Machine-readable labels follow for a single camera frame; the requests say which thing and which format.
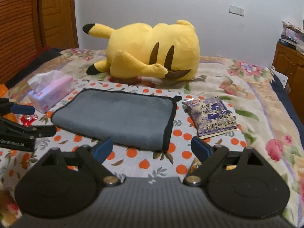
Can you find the purple and grey towel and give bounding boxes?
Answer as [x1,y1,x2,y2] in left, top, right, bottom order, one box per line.
[51,89,182,152]

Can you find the green yellow snack bag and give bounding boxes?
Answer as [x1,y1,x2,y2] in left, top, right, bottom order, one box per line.
[188,158,237,174]

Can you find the orange lidded plastic bottle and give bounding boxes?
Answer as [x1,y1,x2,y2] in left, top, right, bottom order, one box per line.
[0,84,19,124]

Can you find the red candy wrapper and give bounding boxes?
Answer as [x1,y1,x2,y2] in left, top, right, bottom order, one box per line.
[20,114,38,127]

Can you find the purple white snack bag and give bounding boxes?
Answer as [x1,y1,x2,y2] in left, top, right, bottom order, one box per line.
[182,97,238,139]

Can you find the pink tissue box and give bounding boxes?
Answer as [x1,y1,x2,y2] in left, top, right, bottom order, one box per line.
[27,70,75,113]

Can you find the wooden slatted headboard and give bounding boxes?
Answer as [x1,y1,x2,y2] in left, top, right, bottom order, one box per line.
[1,0,43,83]

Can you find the floral bed blanket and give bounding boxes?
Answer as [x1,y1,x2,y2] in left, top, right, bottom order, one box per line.
[0,48,304,228]

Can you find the white paper card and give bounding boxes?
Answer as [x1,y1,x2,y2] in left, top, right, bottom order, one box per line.
[271,65,289,88]

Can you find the yellow Pikachu plush toy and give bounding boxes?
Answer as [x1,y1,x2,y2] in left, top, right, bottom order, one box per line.
[82,20,200,82]

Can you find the wooden door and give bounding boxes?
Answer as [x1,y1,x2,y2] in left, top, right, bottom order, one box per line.
[39,0,78,49]

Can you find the wooden sideboard cabinet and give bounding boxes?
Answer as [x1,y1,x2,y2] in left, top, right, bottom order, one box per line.
[273,43,304,123]

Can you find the stack of books and papers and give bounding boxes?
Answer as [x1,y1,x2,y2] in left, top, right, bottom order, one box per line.
[278,21,303,55]

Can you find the white wall switch plate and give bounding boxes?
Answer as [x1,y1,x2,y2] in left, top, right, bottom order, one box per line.
[229,5,244,17]

